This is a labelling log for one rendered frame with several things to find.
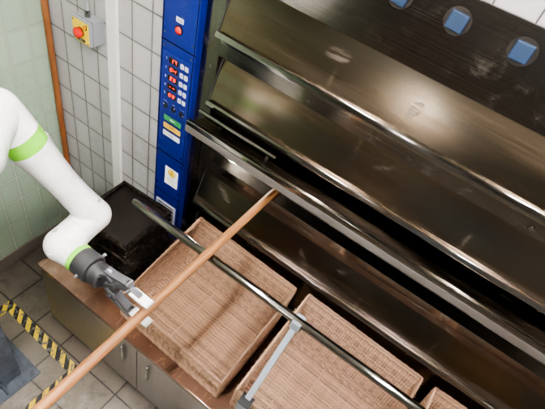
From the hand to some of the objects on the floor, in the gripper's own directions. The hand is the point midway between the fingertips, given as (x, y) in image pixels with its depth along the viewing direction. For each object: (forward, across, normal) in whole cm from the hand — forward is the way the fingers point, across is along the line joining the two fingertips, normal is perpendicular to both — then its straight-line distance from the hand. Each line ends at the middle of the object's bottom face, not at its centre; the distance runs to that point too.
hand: (144, 311), depth 129 cm
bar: (+29, +119, -16) cm, 123 cm away
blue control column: (-48, +119, -159) cm, 204 cm away
